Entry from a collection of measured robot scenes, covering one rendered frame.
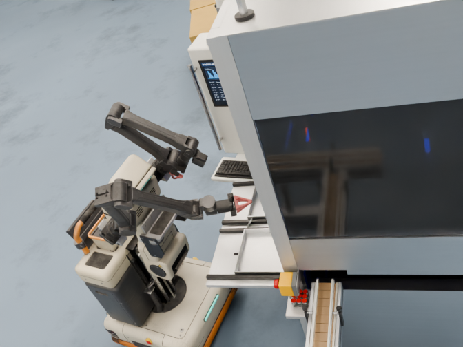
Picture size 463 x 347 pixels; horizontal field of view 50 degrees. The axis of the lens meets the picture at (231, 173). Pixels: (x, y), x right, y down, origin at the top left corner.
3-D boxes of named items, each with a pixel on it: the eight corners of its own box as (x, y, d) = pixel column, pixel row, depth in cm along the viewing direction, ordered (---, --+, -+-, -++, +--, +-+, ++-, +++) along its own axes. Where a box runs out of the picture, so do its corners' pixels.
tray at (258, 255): (313, 231, 238) (312, 226, 236) (309, 276, 220) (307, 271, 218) (245, 233, 250) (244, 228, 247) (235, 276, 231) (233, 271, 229)
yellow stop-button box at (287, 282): (300, 281, 210) (297, 271, 205) (298, 296, 205) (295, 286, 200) (282, 281, 212) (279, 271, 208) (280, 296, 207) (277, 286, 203)
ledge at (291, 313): (322, 292, 215) (321, 290, 213) (320, 319, 205) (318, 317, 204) (289, 292, 219) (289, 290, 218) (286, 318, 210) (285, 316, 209)
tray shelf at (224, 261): (320, 178, 267) (320, 175, 266) (308, 288, 218) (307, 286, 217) (235, 183, 283) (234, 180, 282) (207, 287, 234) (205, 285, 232)
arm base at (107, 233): (112, 215, 236) (98, 235, 229) (118, 210, 230) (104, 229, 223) (127, 226, 238) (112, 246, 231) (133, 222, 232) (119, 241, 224)
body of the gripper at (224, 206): (233, 204, 222) (217, 206, 222) (231, 192, 213) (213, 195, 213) (235, 216, 218) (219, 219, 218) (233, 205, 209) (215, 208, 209)
